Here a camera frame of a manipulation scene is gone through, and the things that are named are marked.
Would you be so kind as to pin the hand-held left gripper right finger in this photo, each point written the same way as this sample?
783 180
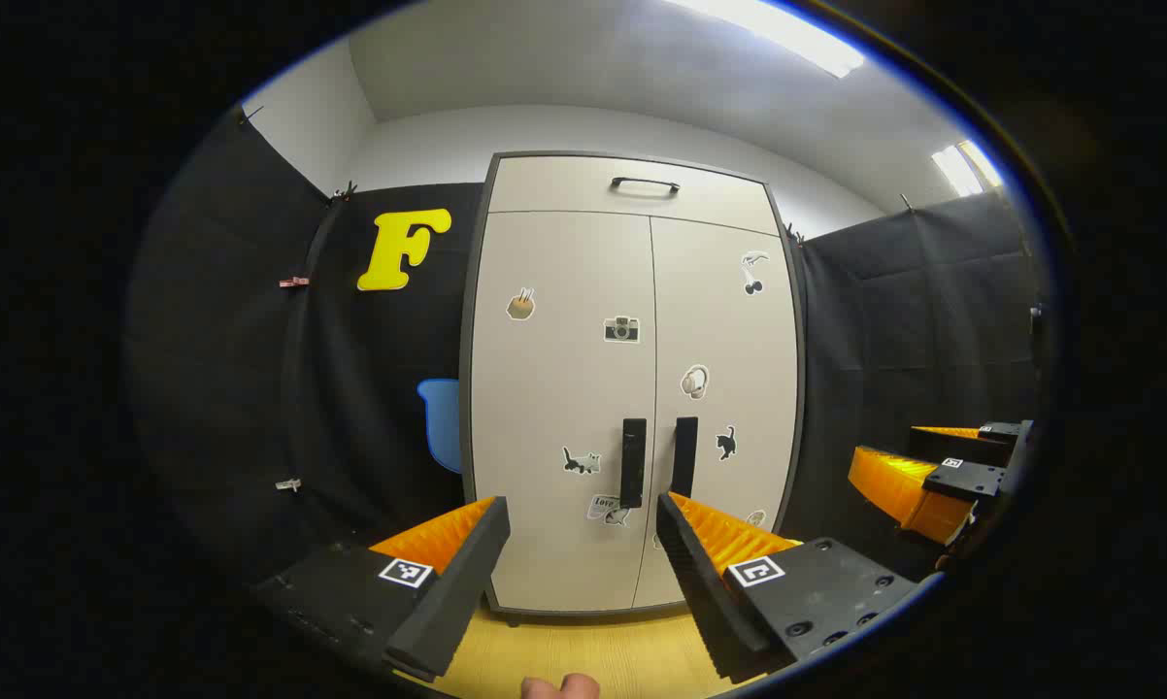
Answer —
700 592

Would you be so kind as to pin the white clip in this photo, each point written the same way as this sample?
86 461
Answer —
289 483

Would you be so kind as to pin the small ceiling light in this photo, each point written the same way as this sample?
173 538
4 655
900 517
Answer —
967 167

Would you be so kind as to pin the beige double-door shoe cabinet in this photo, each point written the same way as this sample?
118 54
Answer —
465 388

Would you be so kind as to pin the black backdrop cloth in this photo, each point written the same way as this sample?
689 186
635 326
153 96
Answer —
253 340

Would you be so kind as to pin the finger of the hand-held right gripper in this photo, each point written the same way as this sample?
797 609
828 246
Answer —
962 444
894 485

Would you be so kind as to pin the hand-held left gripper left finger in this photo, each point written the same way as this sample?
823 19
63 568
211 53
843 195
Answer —
448 592

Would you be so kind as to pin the beige cabinet door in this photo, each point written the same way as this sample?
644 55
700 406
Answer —
729 330
564 388

